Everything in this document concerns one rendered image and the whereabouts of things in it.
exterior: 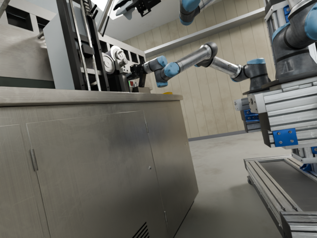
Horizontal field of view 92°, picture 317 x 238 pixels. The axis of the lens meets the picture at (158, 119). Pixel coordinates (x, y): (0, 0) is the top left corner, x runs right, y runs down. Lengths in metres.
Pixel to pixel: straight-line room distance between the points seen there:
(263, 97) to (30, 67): 1.29
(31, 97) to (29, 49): 0.81
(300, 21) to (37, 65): 1.34
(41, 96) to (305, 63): 0.97
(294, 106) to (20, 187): 0.99
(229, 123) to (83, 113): 3.63
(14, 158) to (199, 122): 3.71
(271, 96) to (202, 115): 3.14
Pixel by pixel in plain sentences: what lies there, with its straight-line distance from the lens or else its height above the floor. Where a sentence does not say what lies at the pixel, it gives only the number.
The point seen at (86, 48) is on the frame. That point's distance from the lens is 0.87.
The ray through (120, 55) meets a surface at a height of 1.25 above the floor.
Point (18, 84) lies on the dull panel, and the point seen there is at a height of 1.10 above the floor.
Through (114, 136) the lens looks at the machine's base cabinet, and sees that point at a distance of 0.64.
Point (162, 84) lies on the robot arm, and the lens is 1.00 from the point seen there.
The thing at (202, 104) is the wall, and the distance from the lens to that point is 3.93.
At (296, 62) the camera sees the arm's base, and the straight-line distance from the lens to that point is 0.92.
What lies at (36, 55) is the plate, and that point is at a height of 1.29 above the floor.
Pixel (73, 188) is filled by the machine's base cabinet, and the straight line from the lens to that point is 0.56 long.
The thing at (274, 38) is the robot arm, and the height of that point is 1.01.
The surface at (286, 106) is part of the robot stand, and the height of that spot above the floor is 0.69.
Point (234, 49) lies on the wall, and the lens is 4.16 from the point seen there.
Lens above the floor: 0.76
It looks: 1 degrees down
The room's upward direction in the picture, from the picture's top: 12 degrees counter-clockwise
